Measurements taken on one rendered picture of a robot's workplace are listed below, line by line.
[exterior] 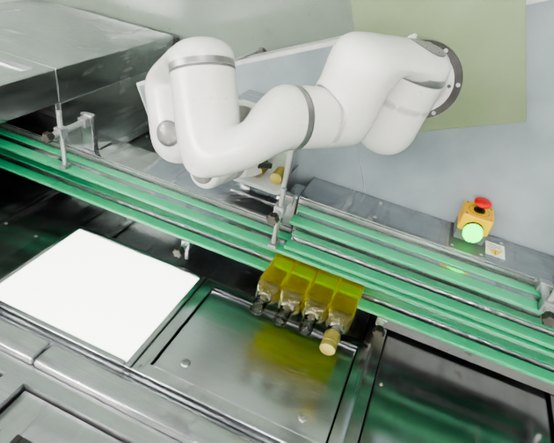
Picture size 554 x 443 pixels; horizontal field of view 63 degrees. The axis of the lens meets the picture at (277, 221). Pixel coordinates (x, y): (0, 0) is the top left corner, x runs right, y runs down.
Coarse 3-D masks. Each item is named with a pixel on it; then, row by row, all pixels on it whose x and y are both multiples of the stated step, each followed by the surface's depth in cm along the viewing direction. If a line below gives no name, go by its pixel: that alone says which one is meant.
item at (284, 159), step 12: (240, 108) 113; (240, 120) 116; (276, 156) 121; (288, 156) 112; (276, 168) 123; (288, 168) 114; (240, 180) 121; (252, 180) 121; (264, 180) 122; (276, 192) 118
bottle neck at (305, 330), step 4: (308, 312) 100; (312, 312) 100; (304, 316) 99; (308, 316) 98; (312, 316) 99; (316, 316) 99; (304, 320) 98; (308, 320) 97; (312, 320) 98; (316, 320) 99; (300, 324) 97; (304, 324) 96; (308, 324) 96; (312, 324) 97; (300, 328) 97; (304, 328) 99; (308, 328) 96; (312, 328) 97; (300, 332) 97; (304, 332) 98; (308, 332) 97
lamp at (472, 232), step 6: (468, 222) 105; (474, 222) 104; (468, 228) 103; (474, 228) 102; (480, 228) 103; (468, 234) 103; (474, 234) 102; (480, 234) 102; (468, 240) 104; (474, 240) 103
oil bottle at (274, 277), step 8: (280, 256) 112; (272, 264) 109; (280, 264) 109; (288, 264) 110; (264, 272) 106; (272, 272) 106; (280, 272) 107; (288, 272) 108; (264, 280) 104; (272, 280) 104; (280, 280) 104; (256, 288) 104; (264, 288) 102; (272, 288) 102; (280, 288) 103; (256, 296) 105; (272, 296) 103
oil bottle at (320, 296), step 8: (320, 272) 109; (328, 272) 109; (320, 280) 106; (328, 280) 107; (336, 280) 107; (312, 288) 104; (320, 288) 104; (328, 288) 105; (336, 288) 106; (312, 296) 102; (320, 296) 102; (328, 296) 103; (304, 304) 101; (312, 304) 100; (320, 304) 100; (328, 304) 101; (304, 312) 101; (320, 312) 100; (320, 320) 101
